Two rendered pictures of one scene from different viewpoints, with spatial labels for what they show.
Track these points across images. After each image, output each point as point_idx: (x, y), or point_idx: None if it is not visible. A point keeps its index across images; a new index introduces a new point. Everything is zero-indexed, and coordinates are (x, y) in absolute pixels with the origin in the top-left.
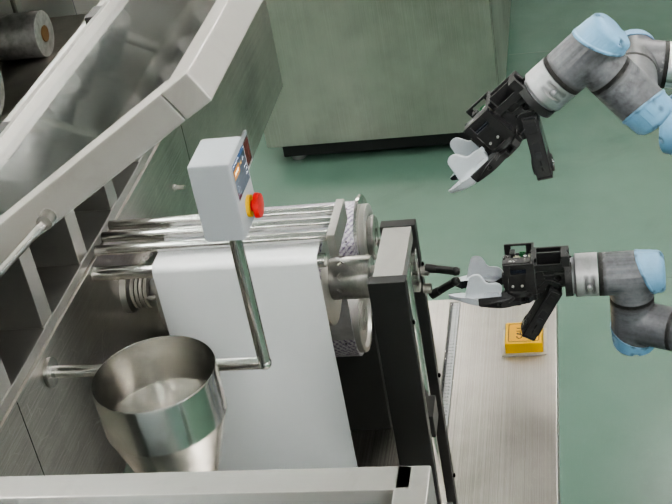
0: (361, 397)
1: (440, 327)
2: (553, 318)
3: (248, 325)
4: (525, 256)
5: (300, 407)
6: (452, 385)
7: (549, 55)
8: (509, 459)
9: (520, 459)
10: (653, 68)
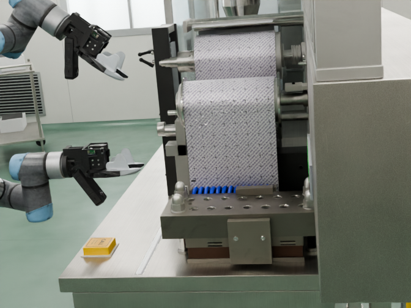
0: None
1: (155, 259)
2: (71, 263)
3: None
4: (90, 148)
5: None
6: (157, 231)
7: (53, 2)
8: (136, 207)
9: (131, 207)
10: None
